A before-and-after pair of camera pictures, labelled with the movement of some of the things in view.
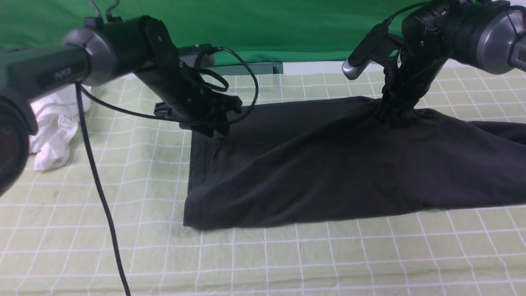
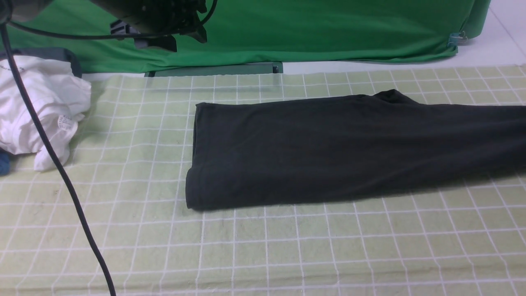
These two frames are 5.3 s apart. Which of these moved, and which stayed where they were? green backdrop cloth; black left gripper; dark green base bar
Moved: black left gripper
Stayed: dark green base bar; green backdrop cloth
